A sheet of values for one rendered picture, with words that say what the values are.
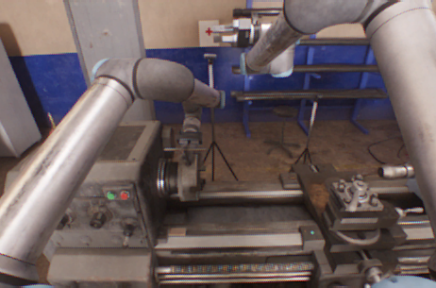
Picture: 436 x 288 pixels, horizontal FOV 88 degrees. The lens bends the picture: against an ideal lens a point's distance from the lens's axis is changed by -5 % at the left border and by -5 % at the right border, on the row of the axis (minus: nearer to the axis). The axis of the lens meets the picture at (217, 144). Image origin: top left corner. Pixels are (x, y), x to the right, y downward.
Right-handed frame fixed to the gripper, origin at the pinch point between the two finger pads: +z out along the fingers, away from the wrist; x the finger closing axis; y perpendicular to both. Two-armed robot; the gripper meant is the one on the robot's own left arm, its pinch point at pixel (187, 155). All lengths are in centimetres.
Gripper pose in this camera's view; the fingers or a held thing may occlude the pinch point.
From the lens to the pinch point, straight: 117.2
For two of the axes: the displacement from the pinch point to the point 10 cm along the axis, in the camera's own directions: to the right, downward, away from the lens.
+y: -0.2, -6.1, -7.9
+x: 10.0, 0.2, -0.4
